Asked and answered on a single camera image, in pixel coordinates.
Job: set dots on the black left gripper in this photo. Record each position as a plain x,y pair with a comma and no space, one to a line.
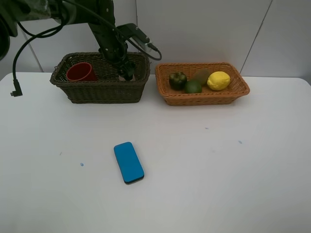
114,49

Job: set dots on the red plastic cup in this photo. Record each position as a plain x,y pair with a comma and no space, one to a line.
81,72

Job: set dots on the dark purple mangosteen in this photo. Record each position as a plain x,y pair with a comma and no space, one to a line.
177,80

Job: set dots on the green lime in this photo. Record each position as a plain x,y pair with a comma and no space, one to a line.
192,87

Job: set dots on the brown kiwi fruit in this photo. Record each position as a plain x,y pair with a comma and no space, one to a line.
201,76

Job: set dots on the yellow lemon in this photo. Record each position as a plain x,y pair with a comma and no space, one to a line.
218,80

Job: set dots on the blue board eraser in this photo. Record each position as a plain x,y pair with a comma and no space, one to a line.
128,161

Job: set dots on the pink soap bottle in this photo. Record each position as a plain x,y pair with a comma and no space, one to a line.
123,79

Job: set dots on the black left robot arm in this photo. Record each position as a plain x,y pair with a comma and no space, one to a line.
98,14

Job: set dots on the dark brown wicker basket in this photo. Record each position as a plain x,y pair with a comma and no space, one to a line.
108,89

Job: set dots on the orange wicker basket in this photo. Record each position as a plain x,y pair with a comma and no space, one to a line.
236,89

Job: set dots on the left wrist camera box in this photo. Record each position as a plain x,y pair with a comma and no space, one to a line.
132,31

